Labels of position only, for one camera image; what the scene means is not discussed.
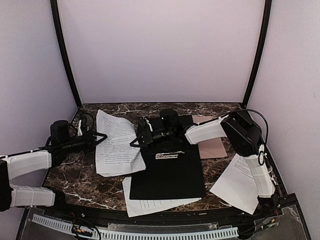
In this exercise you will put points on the black frame post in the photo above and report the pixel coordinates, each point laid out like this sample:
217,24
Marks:
63,52
258,53

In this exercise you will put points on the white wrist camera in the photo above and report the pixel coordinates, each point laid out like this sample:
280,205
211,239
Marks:
145,123
81,127

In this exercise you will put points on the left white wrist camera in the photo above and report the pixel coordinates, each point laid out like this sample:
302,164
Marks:
81,127

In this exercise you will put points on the black front rail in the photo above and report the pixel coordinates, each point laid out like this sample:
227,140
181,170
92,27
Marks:
284,223

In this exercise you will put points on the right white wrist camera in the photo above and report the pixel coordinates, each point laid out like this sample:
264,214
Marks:
145,123

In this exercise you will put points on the white slotted cable duct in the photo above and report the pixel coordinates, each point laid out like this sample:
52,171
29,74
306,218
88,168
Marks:
135,232

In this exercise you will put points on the tan brown folder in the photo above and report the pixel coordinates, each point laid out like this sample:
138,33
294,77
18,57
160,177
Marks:
212,149

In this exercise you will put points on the left black frame post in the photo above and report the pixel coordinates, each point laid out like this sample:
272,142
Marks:
63,52

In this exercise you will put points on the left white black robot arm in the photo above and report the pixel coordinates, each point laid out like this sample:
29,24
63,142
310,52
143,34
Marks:
58,147

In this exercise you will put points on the metal folder clip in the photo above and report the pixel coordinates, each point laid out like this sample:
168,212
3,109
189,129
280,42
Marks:
168,155

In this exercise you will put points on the printed paper sheet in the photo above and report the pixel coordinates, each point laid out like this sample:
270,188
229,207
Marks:
243,183
135,208
114,156

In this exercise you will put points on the teal folder with black inside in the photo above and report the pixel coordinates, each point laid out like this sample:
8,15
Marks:
168,179

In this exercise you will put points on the right black frame post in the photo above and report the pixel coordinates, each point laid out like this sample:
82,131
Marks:
258,53

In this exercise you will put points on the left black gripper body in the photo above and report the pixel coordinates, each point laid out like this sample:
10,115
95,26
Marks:
90,141

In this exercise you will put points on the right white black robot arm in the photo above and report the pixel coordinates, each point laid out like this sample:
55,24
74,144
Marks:
244,134

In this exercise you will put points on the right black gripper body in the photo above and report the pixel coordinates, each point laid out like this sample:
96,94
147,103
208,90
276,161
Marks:
144,137

